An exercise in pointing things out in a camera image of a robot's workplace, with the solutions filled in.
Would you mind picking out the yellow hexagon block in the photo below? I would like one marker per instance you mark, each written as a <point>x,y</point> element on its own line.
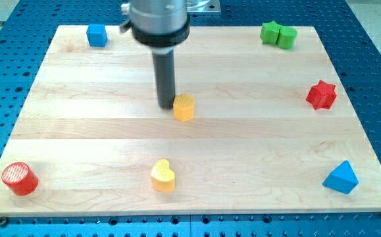
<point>183,107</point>

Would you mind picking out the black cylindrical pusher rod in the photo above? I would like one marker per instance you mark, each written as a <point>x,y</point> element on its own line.
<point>164,79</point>

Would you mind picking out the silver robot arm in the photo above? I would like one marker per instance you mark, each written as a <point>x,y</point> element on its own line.
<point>159,24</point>

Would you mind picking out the yellow heart block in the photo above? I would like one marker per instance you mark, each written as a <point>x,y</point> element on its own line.
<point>162,176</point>

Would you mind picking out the wooden board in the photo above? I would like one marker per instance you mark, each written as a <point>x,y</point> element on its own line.
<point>91,130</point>

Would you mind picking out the green star block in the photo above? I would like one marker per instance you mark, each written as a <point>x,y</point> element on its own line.
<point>270,32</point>

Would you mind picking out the green rounded block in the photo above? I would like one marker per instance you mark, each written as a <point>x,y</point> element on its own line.
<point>286,37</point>

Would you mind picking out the blue cube block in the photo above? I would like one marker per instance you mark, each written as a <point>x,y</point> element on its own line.
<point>97,35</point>

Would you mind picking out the red star block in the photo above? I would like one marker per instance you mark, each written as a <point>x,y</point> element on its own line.
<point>322,95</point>

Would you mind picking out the blue triangle block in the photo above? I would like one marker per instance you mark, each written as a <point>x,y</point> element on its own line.
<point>342,179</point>

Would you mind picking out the red cylinder block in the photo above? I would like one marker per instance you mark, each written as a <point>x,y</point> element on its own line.
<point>20,178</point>

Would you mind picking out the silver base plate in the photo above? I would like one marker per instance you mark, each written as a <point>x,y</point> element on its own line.
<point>203,7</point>

